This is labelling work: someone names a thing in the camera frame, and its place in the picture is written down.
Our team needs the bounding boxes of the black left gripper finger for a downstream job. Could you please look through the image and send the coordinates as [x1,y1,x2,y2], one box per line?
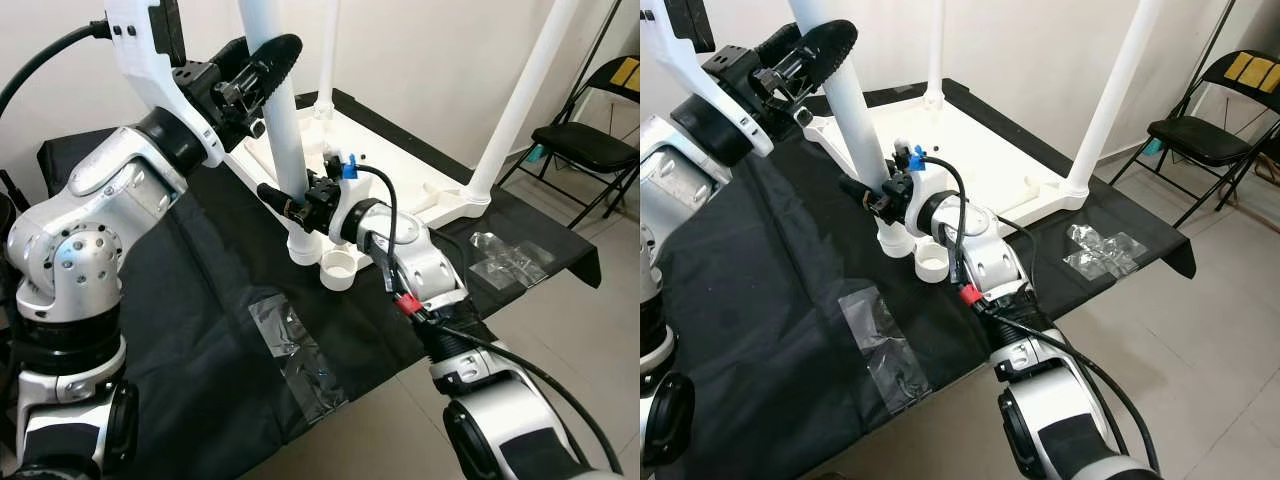
[243,35,304,103]
[757,22,801,56]
[790,20,859,91]
[212,38,251,73]

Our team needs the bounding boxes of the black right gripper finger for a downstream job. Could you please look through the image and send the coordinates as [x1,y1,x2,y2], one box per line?
[838,175,881,211]
[256,183,309,223]

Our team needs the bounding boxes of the white plastic table top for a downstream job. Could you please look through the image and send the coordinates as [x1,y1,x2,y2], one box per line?
[225,95,493,293]
[800,85,1091,284]

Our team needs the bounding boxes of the clear tape patch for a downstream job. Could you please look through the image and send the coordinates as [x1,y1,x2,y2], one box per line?
[468,230,557,291]
[1062,222,1149,283]
[838,283,933,416]
[248,293,349,423]

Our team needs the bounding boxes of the black folding chair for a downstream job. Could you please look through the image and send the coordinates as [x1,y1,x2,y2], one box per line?
[498,55,641,229]
[1108,48,1280,229]

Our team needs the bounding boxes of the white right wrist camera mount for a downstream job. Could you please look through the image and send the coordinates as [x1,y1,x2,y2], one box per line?
[893,140,936,231]
[322,152,366,241]

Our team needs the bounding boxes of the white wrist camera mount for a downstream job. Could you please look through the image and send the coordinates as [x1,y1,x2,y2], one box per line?
[103,0,226,169]
[322,152,366,241]
[893,140,936,231]
[640,0,776,159]

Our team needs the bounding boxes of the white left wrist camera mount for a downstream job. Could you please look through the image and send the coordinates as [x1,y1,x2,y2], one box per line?
[640,0,776,159]
[103,0,226,169]

